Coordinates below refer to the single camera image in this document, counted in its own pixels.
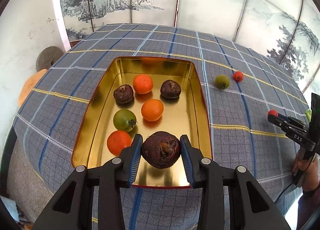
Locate orange round cushion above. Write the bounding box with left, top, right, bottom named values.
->
left=18, top=69, right=48, bottom=107

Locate orange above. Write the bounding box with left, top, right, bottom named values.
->
left=133, top=74, right=153, bottom=95
left=107, top=130, right=132, bottom=156
left=141, top=99, right=164, bottom=122

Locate grey round stone disc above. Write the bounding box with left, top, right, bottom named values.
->
left=36, top=46, right=63, bottom=72

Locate gold red toffee tin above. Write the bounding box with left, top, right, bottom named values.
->
left=71, top=56, right=214, bottom=189

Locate person's right forearm sleeve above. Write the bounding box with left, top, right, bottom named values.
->
left=297, top=186, right=319, bottom=229

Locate orange front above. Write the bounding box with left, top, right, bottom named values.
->
left=141, top=99, right=164, bottom=122

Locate red tomato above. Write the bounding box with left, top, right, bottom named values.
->
left=233, top=71, right=244, bottom=82
left=267, top=109, right=278, bottom=117

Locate blue plaid tablecloth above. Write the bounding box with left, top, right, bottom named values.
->
left=14, top=23, right=308, bottom=214

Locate small green fruit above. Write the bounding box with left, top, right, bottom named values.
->
left=113, top=109, right=137, bottom=132

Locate orange in tin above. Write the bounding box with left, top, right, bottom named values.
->
left=133, top=74, right=153, bottom=95

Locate green snack packet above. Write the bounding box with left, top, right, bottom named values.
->
left=305, top=109, right=312, bottom=122

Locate painted folding screen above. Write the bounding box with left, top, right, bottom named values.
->
left=53, top=0, right=319, bottom=96

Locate person's right hand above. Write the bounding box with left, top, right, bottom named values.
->
left=292, top=150, right=319, bottom=192

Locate green fruit on cloth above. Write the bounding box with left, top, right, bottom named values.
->
left=214, top=75, right=230, bottom=89

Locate dark brown dried fruit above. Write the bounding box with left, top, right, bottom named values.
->
left=160, top=80, right=181, bottom=99
left=141, top=131, right=181, bottom=169
left=113, top=84, right=133, bottom=105

